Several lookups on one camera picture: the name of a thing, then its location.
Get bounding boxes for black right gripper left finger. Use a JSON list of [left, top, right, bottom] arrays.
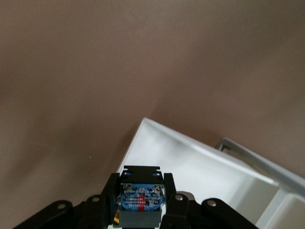
[[11, 172, 122, 229]]

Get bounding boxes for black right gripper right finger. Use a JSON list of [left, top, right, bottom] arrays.
[[159, 172, 259, 229]]

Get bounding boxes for green push button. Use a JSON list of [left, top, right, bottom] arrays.
[[113, 165, 167, 229]]

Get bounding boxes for white plastic drawer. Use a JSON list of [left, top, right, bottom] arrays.
[[116, 116, 305, 229]]

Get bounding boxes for brown table mat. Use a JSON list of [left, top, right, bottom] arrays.
[[0, 0, 305, 229]]

